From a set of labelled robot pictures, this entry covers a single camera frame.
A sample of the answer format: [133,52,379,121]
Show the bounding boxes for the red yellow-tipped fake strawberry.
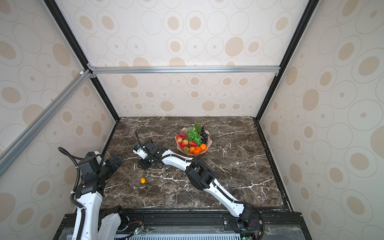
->
[176,135,184,144]

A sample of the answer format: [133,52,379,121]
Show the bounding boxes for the red fake grape bunch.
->
[180,131,188,140]

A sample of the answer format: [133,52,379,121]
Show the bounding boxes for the green fake grape bunch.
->
[186,123,202,146]

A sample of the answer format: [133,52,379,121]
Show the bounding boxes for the black fake grape bunch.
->
[200,127,209,145]

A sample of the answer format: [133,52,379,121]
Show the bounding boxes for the pink scalloped fruit bowl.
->
[175,128,213,156]

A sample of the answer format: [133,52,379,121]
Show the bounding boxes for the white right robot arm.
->
[133,146,254,230]

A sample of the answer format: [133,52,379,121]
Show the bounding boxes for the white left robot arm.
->
[71,152,124,240]

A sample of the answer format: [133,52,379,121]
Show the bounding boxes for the silver horizontal aluminium bar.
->
[90,66,280,74]

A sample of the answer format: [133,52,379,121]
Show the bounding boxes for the silver diagonal aluminium bar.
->
[1,70,91,175]

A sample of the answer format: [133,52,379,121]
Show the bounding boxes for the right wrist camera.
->
[133,140,160,160]

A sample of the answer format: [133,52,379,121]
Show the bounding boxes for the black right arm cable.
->
[134,129,265,240]

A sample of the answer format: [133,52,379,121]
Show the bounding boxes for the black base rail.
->
[53,208,313,240]

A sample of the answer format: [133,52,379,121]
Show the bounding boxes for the black vertical frame post left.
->
[43,0,120,122]

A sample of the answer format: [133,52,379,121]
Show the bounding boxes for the black vertical frame post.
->
[254,0,319,123]
[43,0,120,122]

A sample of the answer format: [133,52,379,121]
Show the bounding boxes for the black vertical frame post right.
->
[254,0,319,123]

